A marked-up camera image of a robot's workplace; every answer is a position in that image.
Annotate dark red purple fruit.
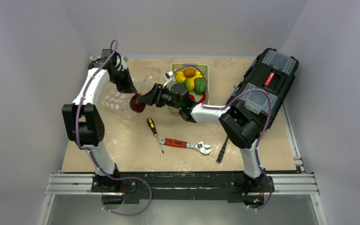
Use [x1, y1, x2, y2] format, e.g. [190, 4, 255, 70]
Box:
[129, 93, 146, 113]

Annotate clear dotted zip top bag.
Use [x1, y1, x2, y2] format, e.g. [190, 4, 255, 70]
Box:
[99, 76, 152, 119]

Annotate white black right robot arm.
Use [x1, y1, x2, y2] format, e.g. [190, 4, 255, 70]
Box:
[138, 83, 278, 191]

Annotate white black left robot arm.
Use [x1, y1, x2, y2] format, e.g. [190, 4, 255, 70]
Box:
[62, 49, 138, 193]

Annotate yellow banana bunch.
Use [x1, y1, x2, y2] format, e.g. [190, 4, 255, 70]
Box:
[175, 70, 202, 83]

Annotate green bell pepper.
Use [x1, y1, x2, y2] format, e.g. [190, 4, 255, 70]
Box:
[194, 77, 206, 95]

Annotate yellow black screwdriver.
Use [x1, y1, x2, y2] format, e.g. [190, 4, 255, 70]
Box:
[147, 117, 164, 154]

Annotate red chili pepper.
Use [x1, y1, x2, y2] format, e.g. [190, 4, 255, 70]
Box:
[198, 92, 206, 103]

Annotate brown kiwi fruit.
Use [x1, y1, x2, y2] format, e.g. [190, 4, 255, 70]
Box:
[183, 67, 196, 78]

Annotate light green plastic basket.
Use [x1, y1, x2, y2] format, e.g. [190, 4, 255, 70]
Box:
[167, 63, 210, 104]

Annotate black hammer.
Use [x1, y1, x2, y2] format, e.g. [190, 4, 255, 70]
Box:
[216, 136, 229, 164]

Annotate black plastic toolbox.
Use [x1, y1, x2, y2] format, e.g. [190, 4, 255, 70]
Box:
[225, 47, 300, 128]

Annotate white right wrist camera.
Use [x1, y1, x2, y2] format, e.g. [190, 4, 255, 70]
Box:
[164, 71, 175, 81]

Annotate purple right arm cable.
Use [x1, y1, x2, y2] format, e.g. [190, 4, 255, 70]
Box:
[165, 64, 275, 212]

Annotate red handled adjustable wrench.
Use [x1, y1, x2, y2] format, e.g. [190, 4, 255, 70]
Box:
[159, 138, 212, 155]

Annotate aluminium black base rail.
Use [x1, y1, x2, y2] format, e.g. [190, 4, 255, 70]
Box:
[46, 171, 319, 206]

